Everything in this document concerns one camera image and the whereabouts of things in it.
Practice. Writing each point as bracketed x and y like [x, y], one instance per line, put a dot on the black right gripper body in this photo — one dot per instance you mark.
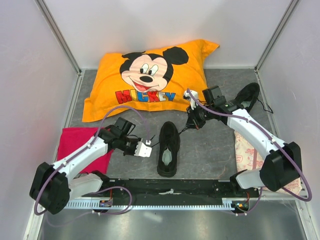
[199, 116]

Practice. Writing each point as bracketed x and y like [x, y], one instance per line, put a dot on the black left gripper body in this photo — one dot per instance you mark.
[130, 146]

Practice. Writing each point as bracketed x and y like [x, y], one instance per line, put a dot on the black shoe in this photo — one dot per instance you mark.
[247, 97]
[168, 151]

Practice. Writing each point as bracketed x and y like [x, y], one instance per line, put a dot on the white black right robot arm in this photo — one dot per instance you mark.
[282, 161]

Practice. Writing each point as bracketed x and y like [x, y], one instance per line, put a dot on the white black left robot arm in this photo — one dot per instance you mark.
[51, 187]

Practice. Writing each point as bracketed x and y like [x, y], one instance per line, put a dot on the orange Mickey pillow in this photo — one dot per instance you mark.
[152, 80]

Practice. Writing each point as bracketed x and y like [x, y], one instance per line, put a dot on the magenta folded cloth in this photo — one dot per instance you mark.
[73, 138]

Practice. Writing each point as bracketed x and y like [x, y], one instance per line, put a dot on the cream pink cartoon pouch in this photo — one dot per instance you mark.
[247, 158]

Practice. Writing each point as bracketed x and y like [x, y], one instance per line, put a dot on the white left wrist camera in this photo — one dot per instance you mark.
[142, 150]

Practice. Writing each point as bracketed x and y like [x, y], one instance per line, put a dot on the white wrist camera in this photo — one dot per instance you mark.
[192, 97]
[142, 150]

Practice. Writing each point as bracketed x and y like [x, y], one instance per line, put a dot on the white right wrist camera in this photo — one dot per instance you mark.
[192, 97]

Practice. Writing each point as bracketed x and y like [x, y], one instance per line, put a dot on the aluminium slotted rail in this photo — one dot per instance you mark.
[164, 202]

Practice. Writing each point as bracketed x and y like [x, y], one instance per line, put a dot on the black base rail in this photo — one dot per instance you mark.
[138, 187]

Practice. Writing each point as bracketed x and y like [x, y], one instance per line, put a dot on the left aluminium frame post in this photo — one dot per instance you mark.
[58, 34]

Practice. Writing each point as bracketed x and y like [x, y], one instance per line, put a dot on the aluminium frame post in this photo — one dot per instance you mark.
[58, 34]
[277, 33]

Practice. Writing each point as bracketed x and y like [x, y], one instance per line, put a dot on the right aluminium frame post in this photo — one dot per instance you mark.
[277, 33]

